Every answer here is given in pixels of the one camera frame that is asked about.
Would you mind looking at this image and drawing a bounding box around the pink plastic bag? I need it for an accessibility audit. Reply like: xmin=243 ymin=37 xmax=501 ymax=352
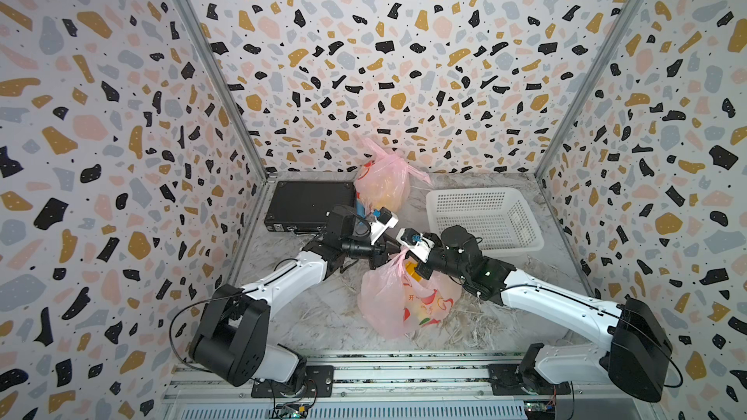
xmin=358 ymin=251 xmax=462 ymax=340
xmin=354 ymin=138 xmax=432 ymax=213

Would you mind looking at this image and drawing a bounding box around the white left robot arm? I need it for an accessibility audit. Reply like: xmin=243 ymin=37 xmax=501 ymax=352
xmin=178 ymin=205 xmax=399 ymax=394

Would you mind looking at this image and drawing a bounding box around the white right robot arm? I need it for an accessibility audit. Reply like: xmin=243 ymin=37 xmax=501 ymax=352
xmin=399 ymin=226 xmax=675 ymax=404

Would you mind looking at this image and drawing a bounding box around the blue cylindrical tube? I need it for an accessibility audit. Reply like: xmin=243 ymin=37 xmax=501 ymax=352
xmin=356 ymin=202 xmax=367 ymax=218

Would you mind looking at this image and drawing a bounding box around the white perforated plastic basket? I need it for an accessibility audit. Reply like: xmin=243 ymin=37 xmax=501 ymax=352
xmin=426 ymin=188 xmax=545 ymax=259

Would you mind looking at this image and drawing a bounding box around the black ribbed carry case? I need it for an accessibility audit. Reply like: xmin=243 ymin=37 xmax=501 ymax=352
xmin=264 ymin=181 xmax=356 ymax=235

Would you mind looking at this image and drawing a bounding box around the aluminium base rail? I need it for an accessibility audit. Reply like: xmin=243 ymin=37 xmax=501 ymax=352
xmin=157 ymin=351 xmax=665 ymax=419

